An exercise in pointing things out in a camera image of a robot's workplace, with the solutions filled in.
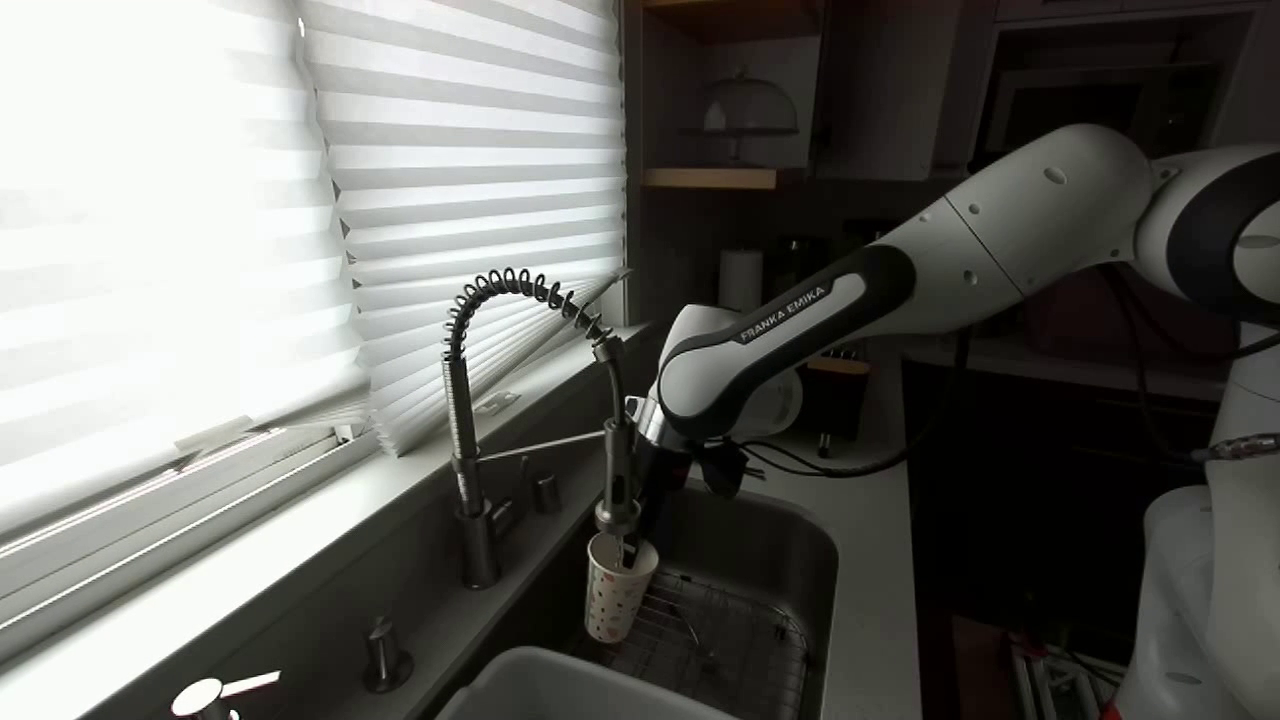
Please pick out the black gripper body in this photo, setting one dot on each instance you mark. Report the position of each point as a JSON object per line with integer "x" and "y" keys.
{"x": 658, "y": 483}

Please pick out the white paper cup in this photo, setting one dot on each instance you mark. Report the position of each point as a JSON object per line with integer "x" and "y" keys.
{"x": 615, "y": 600}

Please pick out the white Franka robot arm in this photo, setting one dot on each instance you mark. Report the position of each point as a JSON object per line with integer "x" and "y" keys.
{"x": 932, "y": 267}

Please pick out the small dark counter knob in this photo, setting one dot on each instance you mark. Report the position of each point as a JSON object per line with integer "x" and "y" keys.
{"x": 545, "y": 495}

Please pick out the stainless steel sink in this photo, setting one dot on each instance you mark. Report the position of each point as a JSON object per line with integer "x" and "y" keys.
{"x": 761, "y": 561}

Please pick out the chrome spring kitchen faucet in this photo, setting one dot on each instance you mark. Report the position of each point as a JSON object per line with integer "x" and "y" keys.
{"x": 460, "y": 442}

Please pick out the white paper towel roll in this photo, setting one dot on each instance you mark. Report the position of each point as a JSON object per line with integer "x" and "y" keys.
{"x": 741, "y": 282}

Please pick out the grey plastic tub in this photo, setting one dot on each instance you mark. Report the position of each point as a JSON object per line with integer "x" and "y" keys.
{"x": 573, "y": 684}

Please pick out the small metal dispenser knob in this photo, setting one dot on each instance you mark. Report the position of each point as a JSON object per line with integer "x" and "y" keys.
{"x": 385, "y": 657}

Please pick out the narrow white window blind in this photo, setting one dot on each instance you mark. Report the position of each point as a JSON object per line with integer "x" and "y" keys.
{"x": 467, "y": 172}

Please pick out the glass cake dome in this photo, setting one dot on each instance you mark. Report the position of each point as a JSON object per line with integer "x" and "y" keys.
{"x": 751, "y": 112}

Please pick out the wide white window blind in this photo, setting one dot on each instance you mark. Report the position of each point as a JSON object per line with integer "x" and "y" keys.
{"x": 163, "y": 240}

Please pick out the dark built-in microwave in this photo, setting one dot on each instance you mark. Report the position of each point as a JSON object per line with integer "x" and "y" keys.
{"x": 1067, "y": 82}

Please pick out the wooden wall shelf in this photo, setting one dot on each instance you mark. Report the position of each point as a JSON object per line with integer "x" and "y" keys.
{"x": 715, "y": 176}

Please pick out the orange and white frame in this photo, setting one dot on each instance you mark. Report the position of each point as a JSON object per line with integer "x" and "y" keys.
{"x": 1061, "y": 680}

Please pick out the white window frame rail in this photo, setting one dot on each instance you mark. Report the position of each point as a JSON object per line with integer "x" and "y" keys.
{"x": 175, "y": 512}

